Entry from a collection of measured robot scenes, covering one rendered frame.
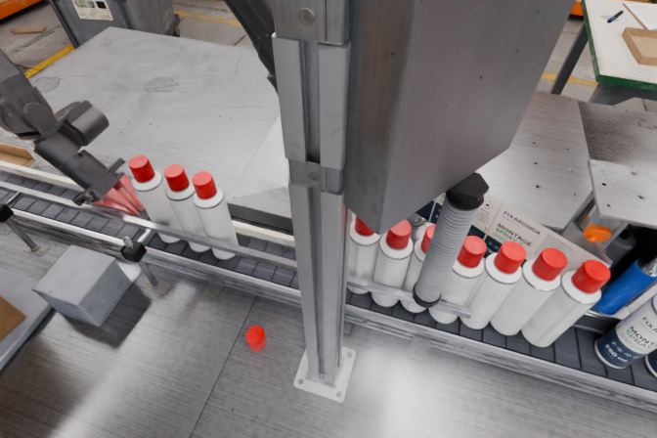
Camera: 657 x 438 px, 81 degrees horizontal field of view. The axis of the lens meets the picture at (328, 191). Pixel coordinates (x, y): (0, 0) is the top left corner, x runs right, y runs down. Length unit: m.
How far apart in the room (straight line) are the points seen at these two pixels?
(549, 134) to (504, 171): 0.21
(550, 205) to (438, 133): 0.73
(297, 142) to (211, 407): 0.55
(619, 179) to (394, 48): 0.51
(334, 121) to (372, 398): 0.55
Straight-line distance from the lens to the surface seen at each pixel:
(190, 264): 0.81
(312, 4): 0.22
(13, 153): 1.32
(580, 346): 0.81
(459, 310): 0.66
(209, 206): 0.67
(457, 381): 0.76
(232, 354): 0.76
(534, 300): 0.66
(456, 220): 0.38
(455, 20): 0.22
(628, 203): 0.64
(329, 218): 0.32
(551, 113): 1.26
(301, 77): 0.24
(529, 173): 1.04
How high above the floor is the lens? 1.53
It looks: 48 degrees down
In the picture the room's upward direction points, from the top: straight up
